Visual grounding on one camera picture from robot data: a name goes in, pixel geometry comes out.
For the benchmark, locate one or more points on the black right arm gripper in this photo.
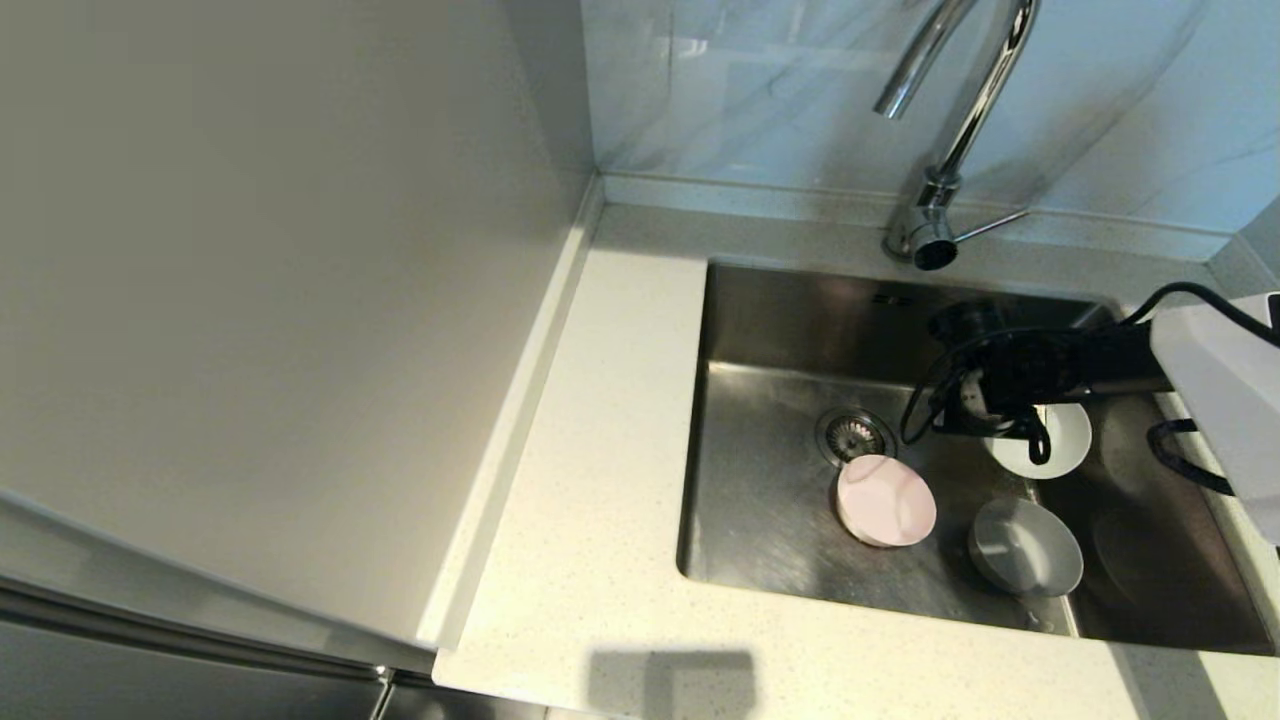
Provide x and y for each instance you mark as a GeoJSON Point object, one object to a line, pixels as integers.
{"type": "Point", "coordinates": [1030, 375]}

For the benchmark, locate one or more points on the pink ceramic bowl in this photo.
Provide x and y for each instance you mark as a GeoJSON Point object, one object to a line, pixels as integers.
{"type": "Point", "coordinates": [887, 502]}

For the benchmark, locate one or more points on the white ceramic bowl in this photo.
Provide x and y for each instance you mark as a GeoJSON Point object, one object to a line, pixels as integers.
{"type": "Point", "coordinates": [1070, 440]}

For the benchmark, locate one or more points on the grey ceramic bowl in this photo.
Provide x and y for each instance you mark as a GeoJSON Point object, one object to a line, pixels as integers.
{"type": "Point", "coordinates": [1025, 550]}

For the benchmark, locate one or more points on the chrome gooseneck faucet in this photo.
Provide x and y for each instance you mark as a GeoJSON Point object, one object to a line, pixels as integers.
{"type": "Point", "coordinates": [925, 236]}

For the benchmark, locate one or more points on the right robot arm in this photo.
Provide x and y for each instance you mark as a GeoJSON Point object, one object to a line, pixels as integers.
{"type": "Point", "coordinates": [1215, 390]}

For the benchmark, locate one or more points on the stainless steel sink basin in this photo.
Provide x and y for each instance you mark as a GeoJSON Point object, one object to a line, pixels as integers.
{"type": "Point", "coordinates": [780, 540]}

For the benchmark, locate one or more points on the round metal drain strainer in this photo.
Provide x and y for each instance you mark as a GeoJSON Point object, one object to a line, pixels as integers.
{"type": "Point", "coordinates": [852, 430]}

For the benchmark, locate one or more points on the grey tall cabinet side panel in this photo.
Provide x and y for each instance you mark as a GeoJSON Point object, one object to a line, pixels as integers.
{"type": "Point", "coordinates": [250, 300]}

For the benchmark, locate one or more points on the chrome door trim strip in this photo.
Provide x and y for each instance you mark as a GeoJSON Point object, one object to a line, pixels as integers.
{"type": "Point", "coordinates": [200, 640]}

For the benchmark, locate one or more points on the grey appliance door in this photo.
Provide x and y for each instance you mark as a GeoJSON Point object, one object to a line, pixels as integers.
{"type": "Point", "coordinates": [150, 685]}

